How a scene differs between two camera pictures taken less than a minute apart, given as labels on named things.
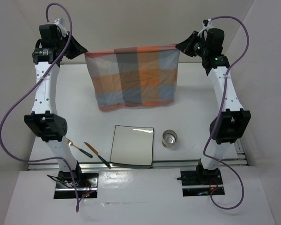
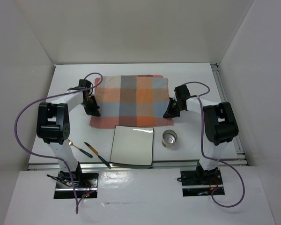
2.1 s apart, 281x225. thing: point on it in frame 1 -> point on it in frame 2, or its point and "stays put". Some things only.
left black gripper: [76, 48] -> [93, 111]
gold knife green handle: [91, 148] stays put
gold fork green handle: [70, 143] stays put
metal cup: [169, 138] stays put
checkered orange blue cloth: [143, 76] -> [130, 101]
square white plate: [132, 145] stays put
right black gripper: [187, 45] -> [170, 113]
